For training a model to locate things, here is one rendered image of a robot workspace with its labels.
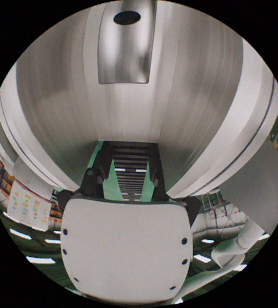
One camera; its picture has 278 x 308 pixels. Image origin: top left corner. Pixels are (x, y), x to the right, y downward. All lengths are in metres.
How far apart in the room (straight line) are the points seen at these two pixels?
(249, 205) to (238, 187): 0.06
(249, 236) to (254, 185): 0.23
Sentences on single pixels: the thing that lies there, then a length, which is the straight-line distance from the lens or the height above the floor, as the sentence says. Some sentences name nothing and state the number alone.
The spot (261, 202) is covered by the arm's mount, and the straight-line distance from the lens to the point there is 0.27.
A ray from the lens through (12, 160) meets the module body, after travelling 0.15.
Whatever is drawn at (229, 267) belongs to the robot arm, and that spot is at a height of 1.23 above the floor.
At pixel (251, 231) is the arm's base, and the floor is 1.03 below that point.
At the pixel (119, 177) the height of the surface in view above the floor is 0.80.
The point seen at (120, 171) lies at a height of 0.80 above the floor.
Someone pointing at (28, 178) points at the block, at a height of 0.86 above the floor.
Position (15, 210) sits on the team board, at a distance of 3.14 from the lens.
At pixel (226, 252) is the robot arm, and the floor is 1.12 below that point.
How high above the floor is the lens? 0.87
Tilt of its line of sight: 42 degrees down
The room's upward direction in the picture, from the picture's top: 180 degrees clockwise
